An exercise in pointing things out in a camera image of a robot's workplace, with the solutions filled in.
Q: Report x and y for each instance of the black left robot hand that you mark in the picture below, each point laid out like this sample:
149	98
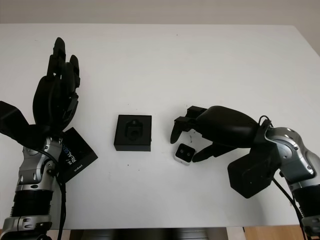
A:
47	105

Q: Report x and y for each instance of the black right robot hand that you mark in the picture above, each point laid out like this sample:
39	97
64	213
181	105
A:
225	127

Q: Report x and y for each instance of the small white black camera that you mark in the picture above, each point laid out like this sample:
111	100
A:
185	152

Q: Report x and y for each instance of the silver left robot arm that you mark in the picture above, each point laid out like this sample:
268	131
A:
32	175

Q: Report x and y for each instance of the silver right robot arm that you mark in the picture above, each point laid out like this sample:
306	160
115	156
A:
287	147

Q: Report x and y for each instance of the black RealSense box lid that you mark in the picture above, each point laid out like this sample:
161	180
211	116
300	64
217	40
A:
80	150

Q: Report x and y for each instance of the black open box base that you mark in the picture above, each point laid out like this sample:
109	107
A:
120	146

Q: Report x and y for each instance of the dark robot torso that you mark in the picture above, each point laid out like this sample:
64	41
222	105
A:
150	235

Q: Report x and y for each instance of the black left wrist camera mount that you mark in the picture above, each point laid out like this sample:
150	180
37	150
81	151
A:
12	122

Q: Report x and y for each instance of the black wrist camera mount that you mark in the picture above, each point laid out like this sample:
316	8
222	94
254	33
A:
12	122
250	175

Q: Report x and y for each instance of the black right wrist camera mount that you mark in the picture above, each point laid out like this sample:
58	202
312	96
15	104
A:
250	175

